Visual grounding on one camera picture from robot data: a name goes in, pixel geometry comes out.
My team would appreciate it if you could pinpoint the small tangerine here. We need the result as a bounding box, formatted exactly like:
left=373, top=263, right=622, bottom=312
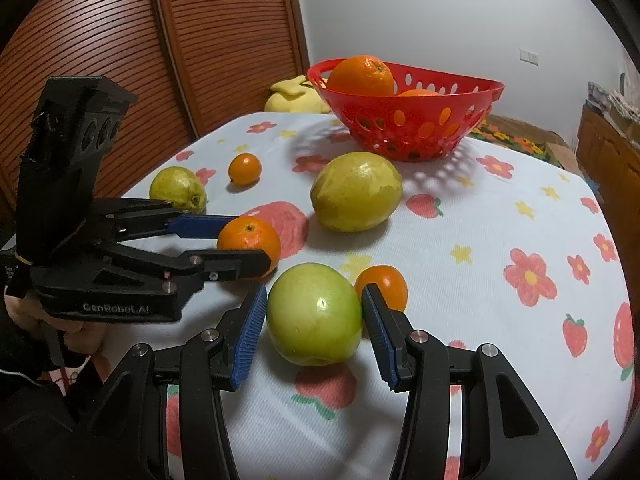
left=355, top=266, right=409, bottom=312
left=228, top=153, right=262, bottom=186

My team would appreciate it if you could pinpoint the small tangerine far left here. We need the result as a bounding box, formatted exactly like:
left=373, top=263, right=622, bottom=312
left=228, top=153, right=262, bottom=186

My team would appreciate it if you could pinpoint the yellow-green pear at left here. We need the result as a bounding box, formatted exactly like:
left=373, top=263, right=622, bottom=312
left=149, top=166, right=207, bottom=214

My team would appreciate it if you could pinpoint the green apple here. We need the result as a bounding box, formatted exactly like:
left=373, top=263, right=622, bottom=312
left=267, top=263, right=362, bottom=366

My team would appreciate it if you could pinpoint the red perforated plastic basket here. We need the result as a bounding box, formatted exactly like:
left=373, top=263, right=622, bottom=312
left=307, top=58, right=504, bottom=162

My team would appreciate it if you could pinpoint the wooden louvered wardrobe door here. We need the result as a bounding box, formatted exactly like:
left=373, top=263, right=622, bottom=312
left=1, top=0, right=309, bottom=211

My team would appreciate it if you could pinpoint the left hand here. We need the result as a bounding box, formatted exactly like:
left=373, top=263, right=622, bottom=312
left=4, top=294, right=107, bottom=356

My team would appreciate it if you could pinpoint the small tangerine at right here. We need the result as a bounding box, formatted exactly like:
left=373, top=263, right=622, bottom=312
left=355, top=266, right=409, bottom=312

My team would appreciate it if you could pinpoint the floral white tablecloth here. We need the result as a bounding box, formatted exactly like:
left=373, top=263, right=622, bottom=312
left=98, top=112, right=634, bottom=480

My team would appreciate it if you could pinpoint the cardboard box with clutter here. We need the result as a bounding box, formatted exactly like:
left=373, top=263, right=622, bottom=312
left=586, top=81, right=639, bottom=136

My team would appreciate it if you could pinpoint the wooden sideboard cabinet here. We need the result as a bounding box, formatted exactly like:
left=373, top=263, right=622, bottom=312
left=575, top=104, right=640, bottom=281

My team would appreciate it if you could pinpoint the large yellow-green pear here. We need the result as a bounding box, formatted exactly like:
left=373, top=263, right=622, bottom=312
left=310, top=152, right=402, bottom=233

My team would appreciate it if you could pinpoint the white wall switch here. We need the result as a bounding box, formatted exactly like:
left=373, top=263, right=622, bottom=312
left=518, top=49, right=539, bottom=66

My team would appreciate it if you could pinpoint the medium tangerine front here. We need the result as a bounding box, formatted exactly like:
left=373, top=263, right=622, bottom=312
left=217, top=216, right=281, bottom=278

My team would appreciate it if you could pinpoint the yellow plush toy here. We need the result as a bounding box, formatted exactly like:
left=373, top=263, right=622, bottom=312
left=265, top=75, right=331, bottom=114

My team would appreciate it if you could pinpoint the large smooth orange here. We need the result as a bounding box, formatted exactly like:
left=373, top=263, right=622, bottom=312
left=398, top=88, right=441, bottom=98

